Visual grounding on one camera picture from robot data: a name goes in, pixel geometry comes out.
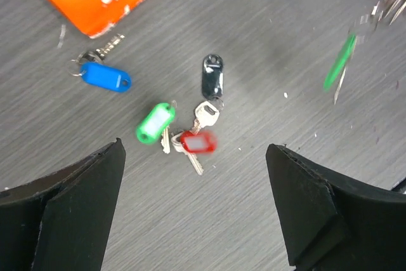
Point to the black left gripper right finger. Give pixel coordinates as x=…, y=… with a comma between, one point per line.
x=331, y=221

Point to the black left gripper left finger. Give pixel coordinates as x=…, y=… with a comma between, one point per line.
x=62, y=221

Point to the silver key with green tag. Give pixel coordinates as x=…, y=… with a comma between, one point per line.
x=166, y=148

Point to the silver key with blue tag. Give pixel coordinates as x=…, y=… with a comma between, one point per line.
x=97, y=55

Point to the blue key tag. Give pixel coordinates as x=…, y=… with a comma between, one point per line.
x=106, y=77

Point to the silver key with red tag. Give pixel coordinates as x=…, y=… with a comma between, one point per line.
x=175, y=140

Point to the silver key with black tag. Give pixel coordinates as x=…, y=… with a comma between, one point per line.
x=207, y=114

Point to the black key tag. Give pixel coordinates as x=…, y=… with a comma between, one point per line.
x=212, y=77

